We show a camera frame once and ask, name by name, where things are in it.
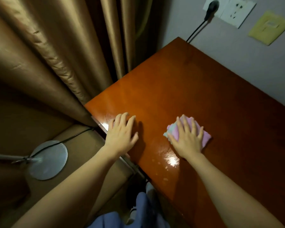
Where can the person's right hand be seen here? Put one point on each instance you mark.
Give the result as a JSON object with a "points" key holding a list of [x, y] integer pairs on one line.
{"points": [[186, 140]]}

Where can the person's left hand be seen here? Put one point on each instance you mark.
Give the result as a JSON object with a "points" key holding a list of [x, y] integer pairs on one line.
{"points": [[119, 137]]}

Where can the pink cleaning cloth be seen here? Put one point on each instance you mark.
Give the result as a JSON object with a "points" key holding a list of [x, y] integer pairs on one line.
{"points": [[206, 137]]}

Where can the person's right forearm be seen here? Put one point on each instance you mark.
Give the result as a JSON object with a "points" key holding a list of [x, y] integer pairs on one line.
{"points": [[232, 197]]}

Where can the reddish wooden desk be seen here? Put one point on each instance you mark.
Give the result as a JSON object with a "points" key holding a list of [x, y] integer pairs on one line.
{"points": [[228, 102]]}

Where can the person's black shoe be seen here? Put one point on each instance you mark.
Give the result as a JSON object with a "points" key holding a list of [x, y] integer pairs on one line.
{"points": [[149, 190]]}

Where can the person's blue trousers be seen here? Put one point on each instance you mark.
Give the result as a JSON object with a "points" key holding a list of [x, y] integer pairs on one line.
{"points": [[133, 216]]}

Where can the beige padded stool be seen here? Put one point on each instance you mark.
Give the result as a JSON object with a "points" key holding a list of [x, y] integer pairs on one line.
{"points": [[76, 178]]}

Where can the brown curtain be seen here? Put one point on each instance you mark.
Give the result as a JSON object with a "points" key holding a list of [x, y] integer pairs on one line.
{"points": [[47, 49]]}

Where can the white wall outlet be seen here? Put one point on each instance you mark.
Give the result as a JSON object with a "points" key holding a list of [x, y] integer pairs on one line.
{"points": [[232, 9]]}

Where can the yellow wall sticker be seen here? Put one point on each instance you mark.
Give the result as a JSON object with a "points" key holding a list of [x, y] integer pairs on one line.
{"points": [[270, 28]]}

